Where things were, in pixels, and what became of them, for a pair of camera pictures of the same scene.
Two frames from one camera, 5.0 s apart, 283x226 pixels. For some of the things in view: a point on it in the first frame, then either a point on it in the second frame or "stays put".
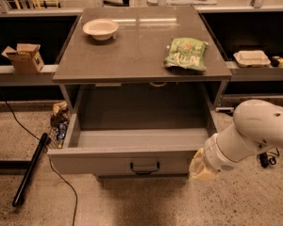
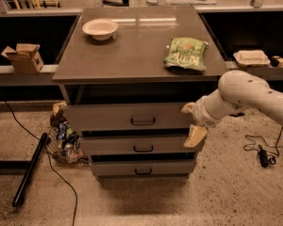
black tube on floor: (34, 161) stays put
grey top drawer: (148, 152) to (126, 117)
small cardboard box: (25, 58) stays put
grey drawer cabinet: (142, 87) stays put
